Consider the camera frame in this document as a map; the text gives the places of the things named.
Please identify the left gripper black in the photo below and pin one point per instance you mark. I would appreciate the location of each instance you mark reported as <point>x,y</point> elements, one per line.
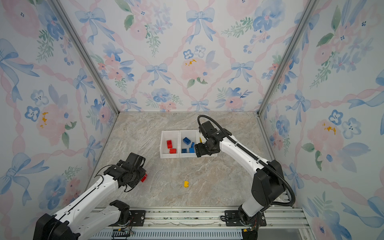
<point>143,171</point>

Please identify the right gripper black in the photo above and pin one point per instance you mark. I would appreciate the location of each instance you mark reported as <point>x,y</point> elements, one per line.
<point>199,150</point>

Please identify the red rounded lego brick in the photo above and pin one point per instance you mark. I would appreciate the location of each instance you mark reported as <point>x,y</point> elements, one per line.
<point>169,144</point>

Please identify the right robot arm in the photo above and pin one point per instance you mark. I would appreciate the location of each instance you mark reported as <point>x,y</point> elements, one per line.
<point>268,181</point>

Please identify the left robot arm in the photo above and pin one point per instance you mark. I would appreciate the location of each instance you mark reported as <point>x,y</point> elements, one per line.
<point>73,222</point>

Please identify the right white bin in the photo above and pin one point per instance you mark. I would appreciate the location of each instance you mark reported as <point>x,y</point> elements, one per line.
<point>208,145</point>

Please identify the white bin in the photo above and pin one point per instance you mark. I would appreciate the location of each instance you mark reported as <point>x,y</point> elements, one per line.
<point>164,151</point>
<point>208,145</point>
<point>193,136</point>

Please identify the middle white bin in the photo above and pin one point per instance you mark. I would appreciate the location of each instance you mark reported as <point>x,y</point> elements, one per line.
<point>193,136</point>

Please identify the left white bin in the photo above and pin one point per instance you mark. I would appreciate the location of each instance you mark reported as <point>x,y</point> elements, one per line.
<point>164,151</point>

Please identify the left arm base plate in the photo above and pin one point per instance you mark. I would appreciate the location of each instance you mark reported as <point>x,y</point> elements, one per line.
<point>132,218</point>

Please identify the aluminium rail frame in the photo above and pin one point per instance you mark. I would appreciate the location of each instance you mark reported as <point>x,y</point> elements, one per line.
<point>198,211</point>

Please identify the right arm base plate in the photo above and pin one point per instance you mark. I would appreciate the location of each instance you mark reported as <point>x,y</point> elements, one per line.
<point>241,219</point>

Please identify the left corner aluminium post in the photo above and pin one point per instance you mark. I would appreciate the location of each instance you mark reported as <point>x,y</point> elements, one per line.
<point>81,49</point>

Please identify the corner aluminium post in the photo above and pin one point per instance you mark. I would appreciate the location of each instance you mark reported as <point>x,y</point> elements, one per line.
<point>291,47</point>
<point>81,49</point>

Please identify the right corner aluminium post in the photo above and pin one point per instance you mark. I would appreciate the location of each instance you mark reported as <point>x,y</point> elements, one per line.
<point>291,47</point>

